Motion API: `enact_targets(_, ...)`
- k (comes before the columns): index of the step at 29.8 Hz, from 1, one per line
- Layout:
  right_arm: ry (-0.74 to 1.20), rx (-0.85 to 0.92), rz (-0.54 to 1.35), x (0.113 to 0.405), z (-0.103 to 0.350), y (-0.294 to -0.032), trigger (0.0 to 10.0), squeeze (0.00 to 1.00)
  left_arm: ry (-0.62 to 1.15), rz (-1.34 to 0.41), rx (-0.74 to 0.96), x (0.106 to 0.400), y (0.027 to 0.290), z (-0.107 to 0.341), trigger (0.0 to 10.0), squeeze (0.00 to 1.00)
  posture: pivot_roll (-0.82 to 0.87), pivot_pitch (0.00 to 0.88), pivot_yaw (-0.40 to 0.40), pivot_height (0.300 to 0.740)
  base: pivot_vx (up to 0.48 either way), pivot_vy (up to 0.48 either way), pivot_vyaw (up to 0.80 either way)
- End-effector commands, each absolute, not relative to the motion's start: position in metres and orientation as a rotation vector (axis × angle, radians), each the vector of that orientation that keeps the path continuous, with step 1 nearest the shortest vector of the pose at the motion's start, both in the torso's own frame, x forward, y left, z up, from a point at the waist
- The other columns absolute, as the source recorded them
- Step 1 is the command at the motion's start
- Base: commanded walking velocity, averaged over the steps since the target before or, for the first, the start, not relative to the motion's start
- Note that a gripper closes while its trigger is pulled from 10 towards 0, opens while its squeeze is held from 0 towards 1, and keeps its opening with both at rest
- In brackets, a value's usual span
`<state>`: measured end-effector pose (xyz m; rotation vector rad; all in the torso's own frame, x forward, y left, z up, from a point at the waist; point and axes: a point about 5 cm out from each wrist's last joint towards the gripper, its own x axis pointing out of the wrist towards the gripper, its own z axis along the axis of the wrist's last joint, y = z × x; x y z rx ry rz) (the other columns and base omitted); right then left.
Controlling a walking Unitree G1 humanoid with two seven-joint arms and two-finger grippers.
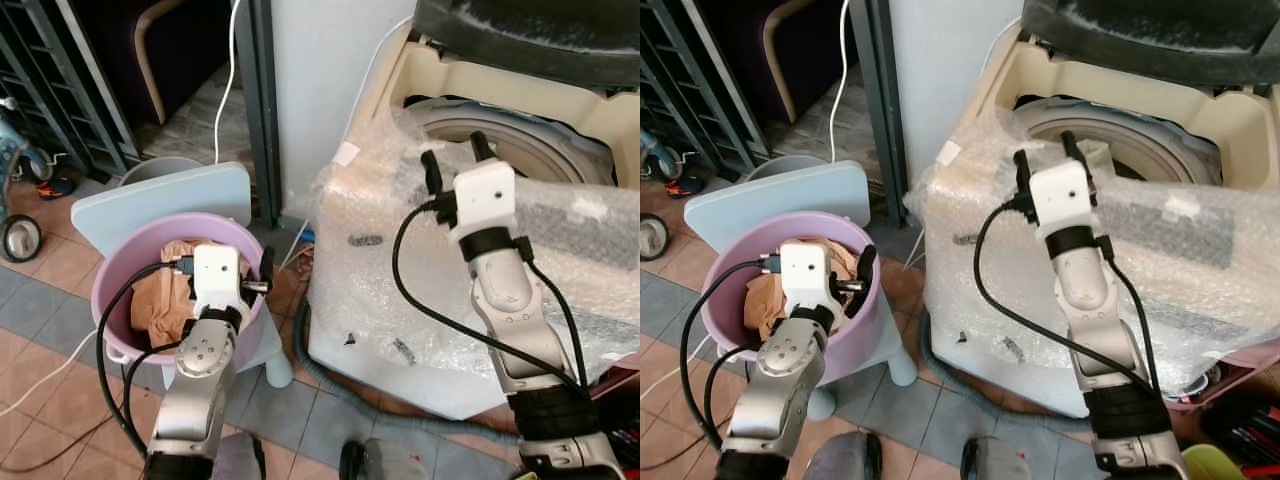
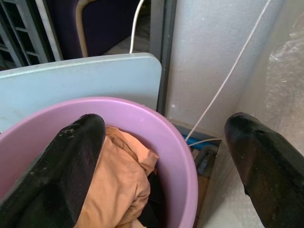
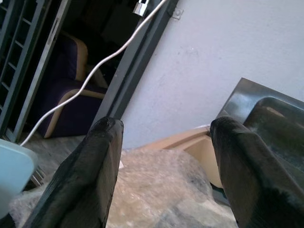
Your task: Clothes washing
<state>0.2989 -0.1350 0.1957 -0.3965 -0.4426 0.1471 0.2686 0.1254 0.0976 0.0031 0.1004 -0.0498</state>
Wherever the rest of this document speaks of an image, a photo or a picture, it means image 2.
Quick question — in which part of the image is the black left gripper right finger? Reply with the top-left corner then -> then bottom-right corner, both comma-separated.
224,112 -> 304,228

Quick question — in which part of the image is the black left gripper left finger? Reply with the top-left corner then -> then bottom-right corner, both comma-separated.
0,113 -> 106,228

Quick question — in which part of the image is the orange garment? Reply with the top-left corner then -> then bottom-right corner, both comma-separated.
75,126 -> 160,228

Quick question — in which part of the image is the light blue plastic board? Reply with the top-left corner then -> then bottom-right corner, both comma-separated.
0,53 -> 162,133

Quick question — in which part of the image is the black garment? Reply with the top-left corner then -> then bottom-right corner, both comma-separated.
137,169 -> 166,228

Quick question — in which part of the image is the pink plastic laundry basin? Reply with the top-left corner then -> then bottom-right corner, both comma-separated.
0,96 -> 199,228

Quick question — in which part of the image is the grey metal rack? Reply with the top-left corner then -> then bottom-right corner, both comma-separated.
0,0 -> 63,68

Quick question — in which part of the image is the dark purple chair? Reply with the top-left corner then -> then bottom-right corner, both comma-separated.
46,0 -> 143,60

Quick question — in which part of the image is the thin white cord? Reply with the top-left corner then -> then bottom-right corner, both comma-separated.
185,0 -> 272,148

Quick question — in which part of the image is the dark grey door frame post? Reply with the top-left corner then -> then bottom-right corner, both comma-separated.
155,0 -> 178,116

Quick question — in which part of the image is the white cable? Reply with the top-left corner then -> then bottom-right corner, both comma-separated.
129,0 -> 145,54

